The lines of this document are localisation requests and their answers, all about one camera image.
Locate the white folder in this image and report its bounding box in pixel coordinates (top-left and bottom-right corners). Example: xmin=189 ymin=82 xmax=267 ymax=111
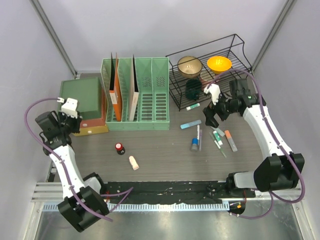
xmin=128 ymin=55 xmax=139 ymax=122

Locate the white cable tray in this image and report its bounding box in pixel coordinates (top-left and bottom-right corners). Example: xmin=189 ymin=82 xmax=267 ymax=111
xmin=42 ymin=201 xmax=231 ymax=213

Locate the small green glue stick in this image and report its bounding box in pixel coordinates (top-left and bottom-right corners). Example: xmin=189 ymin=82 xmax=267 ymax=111
xmin=212 ymin=130 xmax=223 ymax=146

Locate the blue grey bottle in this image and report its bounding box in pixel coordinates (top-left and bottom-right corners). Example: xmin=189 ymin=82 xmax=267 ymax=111
xmin=190 ymin=138 xmax=198 ymax=152

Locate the red black stamp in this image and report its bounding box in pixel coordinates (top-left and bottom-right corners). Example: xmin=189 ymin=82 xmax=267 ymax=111
xmin=115 ymin=142 xmax=126 ymax=155

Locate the orange folder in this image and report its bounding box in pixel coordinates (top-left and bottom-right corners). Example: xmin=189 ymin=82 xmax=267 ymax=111
xmin=109 ymin=53 xmax=123 ymax=122

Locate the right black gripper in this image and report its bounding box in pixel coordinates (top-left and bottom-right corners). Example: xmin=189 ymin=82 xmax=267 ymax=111
xmin=203 ymin=90 xmax=239 ymax=129

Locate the pink mug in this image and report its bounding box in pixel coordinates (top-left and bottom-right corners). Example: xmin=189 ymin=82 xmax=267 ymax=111
xmin=199 ymin=70 xmax=213 ymax=90

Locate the orange bowl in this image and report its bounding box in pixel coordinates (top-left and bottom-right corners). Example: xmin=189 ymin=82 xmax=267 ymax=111
xmin=207 ymin=56 xmax=232 ymax=75

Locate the green pen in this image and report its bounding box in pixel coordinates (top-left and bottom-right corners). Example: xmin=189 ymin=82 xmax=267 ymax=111
xmin=209 ymin=132 xmax=227 ymax=158

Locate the green white glue stick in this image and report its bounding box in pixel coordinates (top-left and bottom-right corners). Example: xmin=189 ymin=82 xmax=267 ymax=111
xmin=185 ymin=103 xmax=200 ymax=111

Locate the dark green mug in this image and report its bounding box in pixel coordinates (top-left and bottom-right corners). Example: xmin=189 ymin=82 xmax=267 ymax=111
xmin=185 ymin=78 xmax=202 ymax=101

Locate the black wire rack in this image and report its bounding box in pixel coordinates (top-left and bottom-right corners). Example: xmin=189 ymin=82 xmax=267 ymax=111
xmin=167 ymin=33 xmax=252 ymax=110

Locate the brown glass bowl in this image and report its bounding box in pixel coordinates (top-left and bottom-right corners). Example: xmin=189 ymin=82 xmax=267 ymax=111
xmin=177 ymin=56 xmax=203 ymax=79

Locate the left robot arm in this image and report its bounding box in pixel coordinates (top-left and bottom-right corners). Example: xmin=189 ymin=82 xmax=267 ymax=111
xmin=35 ymin=111 xmax=110 ymax=233

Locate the orange highlighter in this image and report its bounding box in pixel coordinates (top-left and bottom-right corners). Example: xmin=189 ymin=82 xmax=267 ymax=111
xmin=224 ymin=130 xmax=238 ymax=152

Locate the pink eraser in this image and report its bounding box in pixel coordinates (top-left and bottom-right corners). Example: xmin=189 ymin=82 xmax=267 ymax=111
xmin=128 ymin=155 xmax=139 ymax=171

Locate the drawer box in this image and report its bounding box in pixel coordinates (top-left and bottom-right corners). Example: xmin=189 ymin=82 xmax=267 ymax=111
xmin=59 ymin=76 xmax=109 ymax=137

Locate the light blue highlighter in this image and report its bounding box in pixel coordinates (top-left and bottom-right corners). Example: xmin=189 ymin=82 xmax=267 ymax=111
xmin=180 ymin=119 xmax=202 ymax=130

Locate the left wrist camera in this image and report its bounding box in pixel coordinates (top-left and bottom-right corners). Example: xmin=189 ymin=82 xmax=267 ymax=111
xmin=57 ymin=97 xmax=79 ymax=119

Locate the white pen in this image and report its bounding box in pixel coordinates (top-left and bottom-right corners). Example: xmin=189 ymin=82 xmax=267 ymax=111
xmin=196 ymin=124 xmax=200 ymax=141

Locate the green highlighter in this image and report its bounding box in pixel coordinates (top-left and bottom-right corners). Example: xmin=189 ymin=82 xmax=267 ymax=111
xmin=211 ymin=126 xmax=225 ymax=137

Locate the green file organizer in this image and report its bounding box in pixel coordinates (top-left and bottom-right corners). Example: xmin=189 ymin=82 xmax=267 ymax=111
xmin=100 ymin=57 xmax=170 ymax=131

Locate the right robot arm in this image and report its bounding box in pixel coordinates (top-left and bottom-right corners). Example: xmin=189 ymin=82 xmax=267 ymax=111
xmin=203 ymin=79 xmax=305 ymax=198

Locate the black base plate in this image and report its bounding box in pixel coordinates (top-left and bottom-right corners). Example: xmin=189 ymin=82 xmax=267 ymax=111
xmin=103 ymin=180 xmax=256 ymax=205

